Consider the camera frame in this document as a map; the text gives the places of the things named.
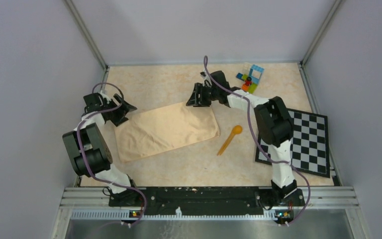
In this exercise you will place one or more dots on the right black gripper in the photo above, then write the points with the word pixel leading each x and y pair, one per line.
pixel 196 101

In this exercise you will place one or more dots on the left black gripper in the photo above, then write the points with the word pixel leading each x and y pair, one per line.
pixel 120 118

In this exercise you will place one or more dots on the peach cloth napkin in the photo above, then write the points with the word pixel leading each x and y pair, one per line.
pixel 164 129

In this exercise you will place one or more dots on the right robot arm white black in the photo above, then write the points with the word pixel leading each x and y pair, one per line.
pixel 275 127

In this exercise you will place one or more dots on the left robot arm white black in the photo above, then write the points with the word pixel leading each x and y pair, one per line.
pixel 86 147

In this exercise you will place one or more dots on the orange plastic spoon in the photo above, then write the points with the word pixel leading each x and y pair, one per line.
pixel 235 131

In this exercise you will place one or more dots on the colourful toy brick model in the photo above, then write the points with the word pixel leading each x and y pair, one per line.
pixel 251 75

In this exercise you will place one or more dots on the black white checkerboard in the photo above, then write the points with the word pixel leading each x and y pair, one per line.
pixel 309 146

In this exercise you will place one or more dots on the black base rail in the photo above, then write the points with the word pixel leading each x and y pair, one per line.
pixel 204 201

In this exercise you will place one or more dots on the aluminium frame profile front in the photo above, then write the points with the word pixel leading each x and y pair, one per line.
pixel 91 203

